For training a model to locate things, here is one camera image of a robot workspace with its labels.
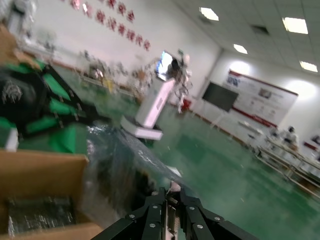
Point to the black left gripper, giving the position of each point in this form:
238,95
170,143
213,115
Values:
20,105

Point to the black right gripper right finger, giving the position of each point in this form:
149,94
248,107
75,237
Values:
200,222

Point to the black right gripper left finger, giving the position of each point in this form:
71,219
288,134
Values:
150,220

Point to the clear shiny antistatic bag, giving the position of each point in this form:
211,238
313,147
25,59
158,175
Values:
130,160

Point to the brown cardboard box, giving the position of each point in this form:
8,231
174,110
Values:
37,170

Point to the graphics card in shiny bag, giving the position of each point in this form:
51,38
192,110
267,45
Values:
37,215

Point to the brown cardboard carton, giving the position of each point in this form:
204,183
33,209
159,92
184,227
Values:
10,47

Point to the white kiosk robot with screen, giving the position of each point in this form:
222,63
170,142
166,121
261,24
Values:
155,105

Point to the long metal workbench row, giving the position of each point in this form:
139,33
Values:
287,162

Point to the person in white clothes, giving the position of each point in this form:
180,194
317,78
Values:
290,137

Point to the rectangular ceiling light panel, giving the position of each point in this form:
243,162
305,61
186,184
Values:
308,66
295,25
240,48
209,13

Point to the black wall screen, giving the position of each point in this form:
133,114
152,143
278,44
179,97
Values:
220,96

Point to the red bordered wall poster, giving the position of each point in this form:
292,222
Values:
265,97

